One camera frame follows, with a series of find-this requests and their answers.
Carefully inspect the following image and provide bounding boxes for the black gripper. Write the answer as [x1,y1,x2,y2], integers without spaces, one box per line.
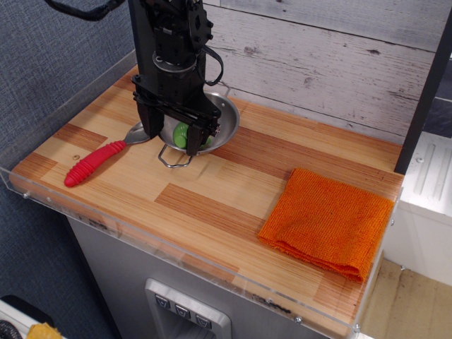
[131,61,221,156]

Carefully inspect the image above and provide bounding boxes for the green yellow toy corn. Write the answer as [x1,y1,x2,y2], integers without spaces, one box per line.
[172,121,213,148]

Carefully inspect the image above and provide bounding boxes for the silver metal bowl with handles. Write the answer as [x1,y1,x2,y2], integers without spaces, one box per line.
[158,81,240,168]

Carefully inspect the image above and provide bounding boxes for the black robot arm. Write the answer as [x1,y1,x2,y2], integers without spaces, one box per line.
[129,1,222,155]

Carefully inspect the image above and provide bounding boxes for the grey toy fridge cabinet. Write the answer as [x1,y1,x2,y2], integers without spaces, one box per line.
[66,215,340,339]

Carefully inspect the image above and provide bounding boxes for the silver dispenser panel with buttons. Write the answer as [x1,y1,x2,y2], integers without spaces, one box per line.
[145,278,232,338]

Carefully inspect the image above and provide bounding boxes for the orange folded cloth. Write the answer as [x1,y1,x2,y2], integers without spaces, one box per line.
[258,168,394,283]

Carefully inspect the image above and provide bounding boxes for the black and yellow object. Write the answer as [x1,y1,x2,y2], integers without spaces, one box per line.
[1,295,54,338]

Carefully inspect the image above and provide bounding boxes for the clear acrylic table guard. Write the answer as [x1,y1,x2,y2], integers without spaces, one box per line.
[1,54,403,338]

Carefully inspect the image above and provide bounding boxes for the white ribbed toy counter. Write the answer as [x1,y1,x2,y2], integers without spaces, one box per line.
[383,132,451,285]

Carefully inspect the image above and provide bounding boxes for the red handled metal spoon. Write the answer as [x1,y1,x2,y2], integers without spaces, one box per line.
[64,122,150,187]

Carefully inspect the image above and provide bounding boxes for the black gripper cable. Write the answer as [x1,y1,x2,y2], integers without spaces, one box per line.
[197,47,225,88]

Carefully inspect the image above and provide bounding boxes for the left black upright post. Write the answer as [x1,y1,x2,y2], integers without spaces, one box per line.
[128,0,156,76]

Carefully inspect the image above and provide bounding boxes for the black upright post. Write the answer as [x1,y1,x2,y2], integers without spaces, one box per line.
[128,0,156,76]
[394,13,451,174]

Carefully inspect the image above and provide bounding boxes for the right black upright post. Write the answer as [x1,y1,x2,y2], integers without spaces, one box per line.
[394,13,451,174]

